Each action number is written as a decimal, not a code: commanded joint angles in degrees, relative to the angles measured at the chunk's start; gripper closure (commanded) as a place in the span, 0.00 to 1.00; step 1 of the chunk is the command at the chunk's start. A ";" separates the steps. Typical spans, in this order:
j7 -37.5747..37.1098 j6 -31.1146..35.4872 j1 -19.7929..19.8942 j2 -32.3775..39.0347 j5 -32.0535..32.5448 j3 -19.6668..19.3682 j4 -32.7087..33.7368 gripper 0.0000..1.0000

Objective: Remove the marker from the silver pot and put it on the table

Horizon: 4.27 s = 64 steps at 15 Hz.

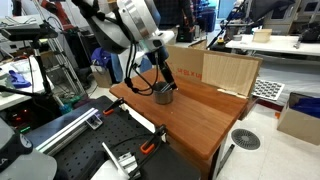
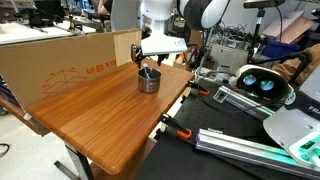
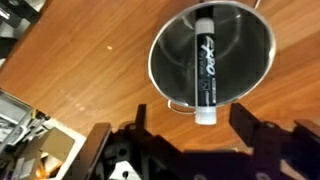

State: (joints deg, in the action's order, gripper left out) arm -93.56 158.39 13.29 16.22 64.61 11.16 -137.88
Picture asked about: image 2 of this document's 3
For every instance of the grey metal table leg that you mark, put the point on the grey metal table leg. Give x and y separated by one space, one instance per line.
78 160

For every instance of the white VR headset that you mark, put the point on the white VR headset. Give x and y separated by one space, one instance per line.
261 81

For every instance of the white work table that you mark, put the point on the white work table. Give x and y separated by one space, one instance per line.
30 33

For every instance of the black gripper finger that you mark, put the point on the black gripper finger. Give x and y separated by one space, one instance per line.
141 60
161 58

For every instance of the black camera on tripod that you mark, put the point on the black camera on tripod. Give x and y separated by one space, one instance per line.
263 3

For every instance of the silver metal pot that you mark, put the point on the silver metal pot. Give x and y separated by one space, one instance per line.
149 83

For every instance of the folded cardboard pieces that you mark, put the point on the folded cardboard pieces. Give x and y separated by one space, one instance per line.
290 25

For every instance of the blue bin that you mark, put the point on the blue bin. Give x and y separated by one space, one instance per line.
278 48

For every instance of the black tripod stand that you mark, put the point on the black tripod stand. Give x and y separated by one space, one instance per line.
256 36

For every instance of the long aluminium profile rail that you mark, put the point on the long aluminium profile rail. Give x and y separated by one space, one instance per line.
240 148
243 103

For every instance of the black orange bar clamp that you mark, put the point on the black orange bar clamp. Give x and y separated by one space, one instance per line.
199 90
176 128

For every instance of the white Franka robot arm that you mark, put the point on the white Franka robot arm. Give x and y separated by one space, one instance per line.
156 11

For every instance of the grey equipment box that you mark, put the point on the grey equipment box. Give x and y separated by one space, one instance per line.
228 58

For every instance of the black perforated breadboard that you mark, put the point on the black perforated breadboard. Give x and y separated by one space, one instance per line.
200 115

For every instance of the seated person in dark shirt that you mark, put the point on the seated person in dark shirt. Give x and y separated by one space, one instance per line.
106 6

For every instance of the white and black marker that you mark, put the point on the white and black marker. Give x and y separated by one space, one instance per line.
146 70

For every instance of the large brown cardboard sheet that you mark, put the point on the large brown cardboard sheet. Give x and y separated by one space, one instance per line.
60 63

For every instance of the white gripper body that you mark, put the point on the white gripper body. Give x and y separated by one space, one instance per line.
163 45

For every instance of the brown jacket sleeve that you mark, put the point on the brown jacket sleeve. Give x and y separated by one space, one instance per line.
300 66

